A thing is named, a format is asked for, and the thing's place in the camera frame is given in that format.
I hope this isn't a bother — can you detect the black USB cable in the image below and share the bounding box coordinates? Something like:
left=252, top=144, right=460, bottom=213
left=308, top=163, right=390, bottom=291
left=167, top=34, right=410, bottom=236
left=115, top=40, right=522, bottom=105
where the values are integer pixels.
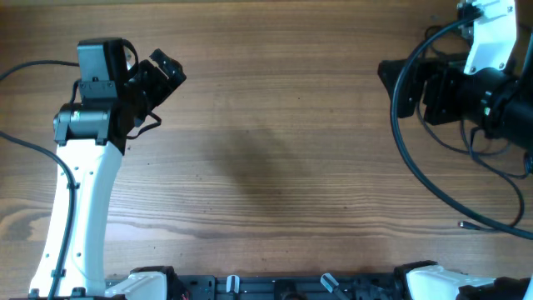
left=416, top=24, right=533, bottom=232

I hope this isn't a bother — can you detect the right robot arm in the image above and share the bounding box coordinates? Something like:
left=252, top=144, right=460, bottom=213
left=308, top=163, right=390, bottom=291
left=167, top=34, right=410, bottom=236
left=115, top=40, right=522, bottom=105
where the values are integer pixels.
left=377, top=1, right=532, bottom=240

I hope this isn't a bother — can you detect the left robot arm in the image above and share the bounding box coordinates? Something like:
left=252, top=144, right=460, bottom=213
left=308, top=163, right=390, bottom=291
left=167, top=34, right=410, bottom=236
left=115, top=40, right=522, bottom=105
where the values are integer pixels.
left=28, top=37, right=187, bottom=299

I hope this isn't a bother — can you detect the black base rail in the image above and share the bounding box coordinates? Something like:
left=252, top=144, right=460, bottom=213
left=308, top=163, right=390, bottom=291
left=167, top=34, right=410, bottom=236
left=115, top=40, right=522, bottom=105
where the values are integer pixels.
left=103, top=272, right=409, bottom=300

